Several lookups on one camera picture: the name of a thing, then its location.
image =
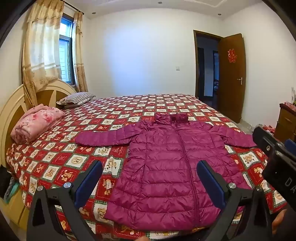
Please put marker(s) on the wide beige patterned curtain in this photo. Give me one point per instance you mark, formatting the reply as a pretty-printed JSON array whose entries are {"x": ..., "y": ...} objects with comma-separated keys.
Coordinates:
[{"x": 41, "y": 46}]

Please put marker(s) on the purple down jacket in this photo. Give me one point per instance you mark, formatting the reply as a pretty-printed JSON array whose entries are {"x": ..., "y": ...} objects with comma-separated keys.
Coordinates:
[{"x": 166, "y": 166}]

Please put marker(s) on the red paper door decoration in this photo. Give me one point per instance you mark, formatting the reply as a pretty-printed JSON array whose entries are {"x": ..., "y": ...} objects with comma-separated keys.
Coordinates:
[{"x": 230, "y": 55}]

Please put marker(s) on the brown wooden cabinet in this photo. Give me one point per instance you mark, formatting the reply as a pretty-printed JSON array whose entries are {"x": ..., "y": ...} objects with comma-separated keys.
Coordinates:
[{"x": 285, "y": 125}]

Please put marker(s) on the person's right hand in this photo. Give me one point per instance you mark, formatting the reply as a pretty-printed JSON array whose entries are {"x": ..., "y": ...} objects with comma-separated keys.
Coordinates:
[{"x": 278, "y": 222}]

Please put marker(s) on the brown wooden door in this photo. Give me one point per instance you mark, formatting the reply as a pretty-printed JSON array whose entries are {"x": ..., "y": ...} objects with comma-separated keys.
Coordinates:
[{"x": 231, "y": 92}]

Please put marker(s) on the red patterned bed sheet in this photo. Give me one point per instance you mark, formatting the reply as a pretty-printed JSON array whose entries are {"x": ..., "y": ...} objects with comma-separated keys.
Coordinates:
[{"x": 69, "y": 148}]

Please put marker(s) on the cream wooden bed headboard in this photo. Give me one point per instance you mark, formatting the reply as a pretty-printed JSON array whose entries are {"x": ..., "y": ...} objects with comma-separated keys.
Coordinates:
[{"x": 13, "y": 102}]

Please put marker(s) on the striped pillow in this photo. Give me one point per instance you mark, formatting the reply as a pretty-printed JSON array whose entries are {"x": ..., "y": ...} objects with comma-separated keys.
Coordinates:
[{"x": 75, "y": 98}]

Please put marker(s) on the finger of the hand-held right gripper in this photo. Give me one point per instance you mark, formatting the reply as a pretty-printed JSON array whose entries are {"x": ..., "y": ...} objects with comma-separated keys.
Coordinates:
[
  {"x": 291, "y": 145},
  {"x": 263, "y": 140}
]

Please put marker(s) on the pink folded blanket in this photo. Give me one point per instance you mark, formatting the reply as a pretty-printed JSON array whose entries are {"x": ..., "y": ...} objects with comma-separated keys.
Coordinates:
[{"x": 37, "y": 122}]

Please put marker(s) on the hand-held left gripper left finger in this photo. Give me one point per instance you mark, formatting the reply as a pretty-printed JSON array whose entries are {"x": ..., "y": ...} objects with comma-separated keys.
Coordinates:
[{"x": 89, "y": 183}]

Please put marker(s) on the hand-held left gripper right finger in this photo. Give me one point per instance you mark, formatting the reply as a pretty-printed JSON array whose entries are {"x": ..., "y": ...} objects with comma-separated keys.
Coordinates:
[{"x": 211, "y": 185}]

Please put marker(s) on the dark cloth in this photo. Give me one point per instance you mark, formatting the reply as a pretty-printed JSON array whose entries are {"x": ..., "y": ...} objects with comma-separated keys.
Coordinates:
[{"x": 5, "y": 183}]

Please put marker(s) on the dark wooden door frame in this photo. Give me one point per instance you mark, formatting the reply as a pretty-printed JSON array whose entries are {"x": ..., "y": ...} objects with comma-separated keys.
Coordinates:
[{"x": 195, "y": 69}]

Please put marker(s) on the red gift packages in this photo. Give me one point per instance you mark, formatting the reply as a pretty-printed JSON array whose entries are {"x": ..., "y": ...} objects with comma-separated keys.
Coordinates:
[{"x": 269, "y": 129}]

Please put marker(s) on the window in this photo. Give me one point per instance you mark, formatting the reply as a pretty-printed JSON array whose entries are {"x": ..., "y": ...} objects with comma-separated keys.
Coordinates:
[{"x": 66, "y": 58}]

